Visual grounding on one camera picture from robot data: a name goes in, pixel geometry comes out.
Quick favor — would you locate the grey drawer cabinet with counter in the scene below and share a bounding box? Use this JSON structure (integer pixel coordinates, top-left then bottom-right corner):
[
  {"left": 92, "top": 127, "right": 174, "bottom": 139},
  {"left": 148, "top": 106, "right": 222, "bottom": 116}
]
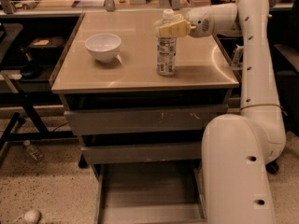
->
[{"left": 49, "top": 8, "right": 243, "bottom": 224}]

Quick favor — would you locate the white ceramic bowl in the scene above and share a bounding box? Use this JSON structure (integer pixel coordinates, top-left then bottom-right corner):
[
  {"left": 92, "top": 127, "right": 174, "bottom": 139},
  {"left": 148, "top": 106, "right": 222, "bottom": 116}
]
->
[{"left": 85, "top": 34, "right": 121, "bottom": 63}]

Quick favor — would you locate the white sneaker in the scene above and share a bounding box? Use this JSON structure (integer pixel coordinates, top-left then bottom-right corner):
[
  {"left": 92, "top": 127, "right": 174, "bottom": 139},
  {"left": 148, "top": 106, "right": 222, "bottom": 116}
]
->
[{"left": 13, "top": 209, "right": 41, "bottom": 224}]

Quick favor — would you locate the black desk frame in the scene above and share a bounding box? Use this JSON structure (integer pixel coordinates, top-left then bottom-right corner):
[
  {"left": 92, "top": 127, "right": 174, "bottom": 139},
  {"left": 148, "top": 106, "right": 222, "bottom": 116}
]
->
[{"left": 0, "top": 22, "right": 78, "bottom": 168}]

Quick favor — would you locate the plastic bottle on floor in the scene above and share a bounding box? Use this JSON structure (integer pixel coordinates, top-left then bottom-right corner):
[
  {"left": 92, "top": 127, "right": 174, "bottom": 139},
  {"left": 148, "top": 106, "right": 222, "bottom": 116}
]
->
[{"left": 23, "top": 140, "right": 43, "bottom": 161}]

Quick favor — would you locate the black joystick device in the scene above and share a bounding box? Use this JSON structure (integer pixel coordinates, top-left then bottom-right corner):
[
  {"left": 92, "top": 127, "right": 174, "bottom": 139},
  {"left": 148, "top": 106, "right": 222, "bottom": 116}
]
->
[{"left": 20, "top": 47, "right": 42, "bottom": 79}]

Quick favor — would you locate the grey middle drawer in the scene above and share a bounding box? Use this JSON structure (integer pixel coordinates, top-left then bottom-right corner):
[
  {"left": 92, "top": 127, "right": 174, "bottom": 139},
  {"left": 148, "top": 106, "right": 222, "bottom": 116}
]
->
[{"left": 81, "top": 141, "right": 202, "bottom": 164}]

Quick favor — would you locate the black office chair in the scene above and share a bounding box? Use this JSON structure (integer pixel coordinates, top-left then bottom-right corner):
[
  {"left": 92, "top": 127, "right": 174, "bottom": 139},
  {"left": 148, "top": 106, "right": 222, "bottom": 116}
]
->
[{"left": 265, "top": 0, "right": 299, "bottom": 175}]

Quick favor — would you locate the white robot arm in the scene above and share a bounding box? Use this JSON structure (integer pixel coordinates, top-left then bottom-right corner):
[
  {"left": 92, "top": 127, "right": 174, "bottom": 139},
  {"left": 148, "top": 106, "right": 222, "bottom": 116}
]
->
[{"left": 154, "top": 0, "right": 286, "bottom": 224}]

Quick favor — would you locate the black box on shelf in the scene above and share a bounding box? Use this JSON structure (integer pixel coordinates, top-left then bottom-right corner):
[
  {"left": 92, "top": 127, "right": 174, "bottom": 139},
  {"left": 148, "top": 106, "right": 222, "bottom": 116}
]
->
[{"left": 27, "top": 36, "right": 65, "bottom": 60}]

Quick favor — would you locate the plastic bottle with white cap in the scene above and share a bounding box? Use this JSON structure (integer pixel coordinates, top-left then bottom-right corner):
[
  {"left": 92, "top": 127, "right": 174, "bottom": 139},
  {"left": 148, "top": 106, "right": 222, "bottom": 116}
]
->
[{"left": 155, "top": 9, "right": 177, "bottom": 76}]

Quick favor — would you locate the grey open bottom drawer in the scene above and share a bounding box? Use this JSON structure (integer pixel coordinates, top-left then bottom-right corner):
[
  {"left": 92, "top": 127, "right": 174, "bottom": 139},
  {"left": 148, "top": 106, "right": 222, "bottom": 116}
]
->
[{"left": 94, "top": 161, "right": 207, "bottom": 224}]

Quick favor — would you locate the white spray bottle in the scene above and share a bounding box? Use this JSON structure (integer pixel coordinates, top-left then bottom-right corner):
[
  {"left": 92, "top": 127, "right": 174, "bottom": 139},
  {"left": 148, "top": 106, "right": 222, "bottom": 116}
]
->
[{"left": 232, "top": 45, "right": 243, "bottom": 67}]

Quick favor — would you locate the grey top drawer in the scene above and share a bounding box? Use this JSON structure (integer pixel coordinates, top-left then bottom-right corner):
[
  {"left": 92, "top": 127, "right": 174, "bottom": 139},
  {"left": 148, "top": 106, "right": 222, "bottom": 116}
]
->
[{"left": 64, "top": 105, "right": 228, "bottom": 135}]

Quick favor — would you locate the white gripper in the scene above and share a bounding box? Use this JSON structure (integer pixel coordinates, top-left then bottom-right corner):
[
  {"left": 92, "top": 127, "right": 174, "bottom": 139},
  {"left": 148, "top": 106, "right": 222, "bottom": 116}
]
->
[{"left": 154, "top": 7, "right": 214, "bottom": 38}]

